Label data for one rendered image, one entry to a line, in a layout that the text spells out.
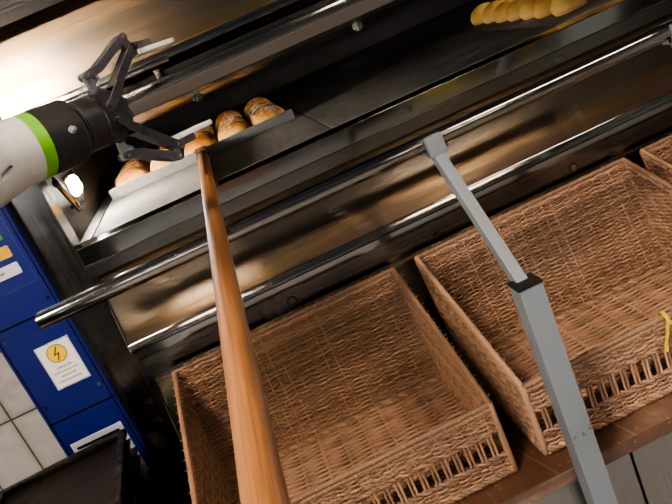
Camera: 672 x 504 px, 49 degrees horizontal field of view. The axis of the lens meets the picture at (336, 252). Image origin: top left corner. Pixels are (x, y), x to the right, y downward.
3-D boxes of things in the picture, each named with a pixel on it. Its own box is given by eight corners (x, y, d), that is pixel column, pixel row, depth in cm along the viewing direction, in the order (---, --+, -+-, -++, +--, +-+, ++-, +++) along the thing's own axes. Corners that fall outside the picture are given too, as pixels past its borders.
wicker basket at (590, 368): (449, 356, 175) (408, 255, 167) (652, 256, 180) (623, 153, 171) (544, 462, 129) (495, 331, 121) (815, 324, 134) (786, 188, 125)
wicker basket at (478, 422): (221, 466, 171) (167, 369, 162) (436, 362, 175) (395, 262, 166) (233, 618, 125) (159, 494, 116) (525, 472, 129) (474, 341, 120)
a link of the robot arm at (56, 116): (70, 169, 96) (36, 103, 93) (36, 183, 104) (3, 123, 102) (108, 152, 100) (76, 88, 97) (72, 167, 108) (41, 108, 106)
